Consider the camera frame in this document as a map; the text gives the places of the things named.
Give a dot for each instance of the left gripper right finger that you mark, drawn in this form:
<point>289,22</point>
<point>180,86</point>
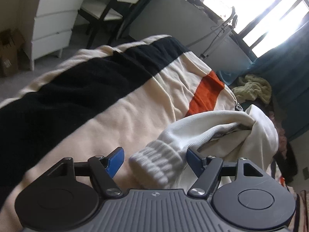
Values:
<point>238,195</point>

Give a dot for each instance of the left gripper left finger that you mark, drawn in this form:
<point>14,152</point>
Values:
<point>69,193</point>

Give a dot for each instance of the white zip-up jacket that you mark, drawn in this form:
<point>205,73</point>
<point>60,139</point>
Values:
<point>225,134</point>

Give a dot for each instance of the pale yellow knitted garment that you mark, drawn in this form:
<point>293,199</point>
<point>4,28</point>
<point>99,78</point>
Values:
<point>250,87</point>

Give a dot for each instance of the striped cream bed blanket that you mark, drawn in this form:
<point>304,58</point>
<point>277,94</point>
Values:
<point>111,97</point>

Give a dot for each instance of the teal window curtain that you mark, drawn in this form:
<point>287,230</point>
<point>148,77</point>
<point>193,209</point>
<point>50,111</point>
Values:
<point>285,67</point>

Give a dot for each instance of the brown cardboard box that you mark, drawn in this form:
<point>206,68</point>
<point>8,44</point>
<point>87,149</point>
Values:
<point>11,43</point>

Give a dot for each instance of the garment steamer stand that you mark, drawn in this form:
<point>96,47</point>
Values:
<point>221,33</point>

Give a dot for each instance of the white drawer dresser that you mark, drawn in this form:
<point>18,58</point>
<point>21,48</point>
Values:
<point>46,26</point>

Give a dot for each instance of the window with dark frame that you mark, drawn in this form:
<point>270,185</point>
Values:
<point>262,24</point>

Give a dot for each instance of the white chair dark frame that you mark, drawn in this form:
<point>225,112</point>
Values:
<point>98,13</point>

